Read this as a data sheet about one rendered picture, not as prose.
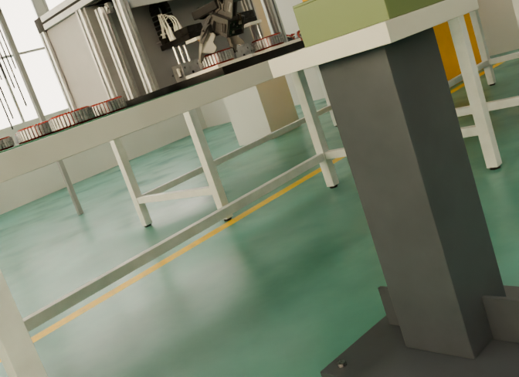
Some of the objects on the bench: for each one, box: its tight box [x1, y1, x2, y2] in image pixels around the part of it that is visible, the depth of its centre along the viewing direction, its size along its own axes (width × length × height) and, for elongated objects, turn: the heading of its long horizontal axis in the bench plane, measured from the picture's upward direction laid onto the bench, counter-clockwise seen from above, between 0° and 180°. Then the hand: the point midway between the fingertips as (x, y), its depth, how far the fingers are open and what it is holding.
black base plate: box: [126, 40, 305, 108], centre depth 192 cm, size 47×64×2 cm
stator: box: [198, 48, 236, 70], centre depth 182 cm, size 11×11×4 cm
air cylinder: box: [171, 59, 202, 83], centre depth 192 cm, size 5×8×6 cm
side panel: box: [39, 8, 125, 117], centre depth 195 cm, size 28×3×32 cm, turn 105°
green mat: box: [0, 75, 225, 153], centre depth 164 cm, size 94×61×1 cm, turn 105°
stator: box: [250, 32, 285, 53], centre depth 198 cm, size 11×11×4 cm
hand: (216, 57), depth 182 cm, fingers open, 14 cm apart
